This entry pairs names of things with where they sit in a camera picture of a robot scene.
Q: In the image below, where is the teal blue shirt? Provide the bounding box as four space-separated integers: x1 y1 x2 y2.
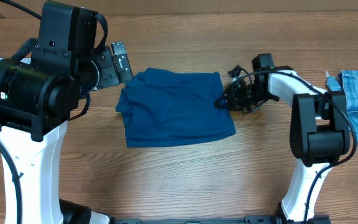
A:
116 68 236 147

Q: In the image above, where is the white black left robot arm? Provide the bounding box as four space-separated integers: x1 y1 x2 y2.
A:
0 1 132 223

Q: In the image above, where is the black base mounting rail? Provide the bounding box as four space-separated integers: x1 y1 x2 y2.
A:
113 214 331 224

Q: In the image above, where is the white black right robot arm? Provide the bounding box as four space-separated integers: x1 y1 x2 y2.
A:
214 54 357 224

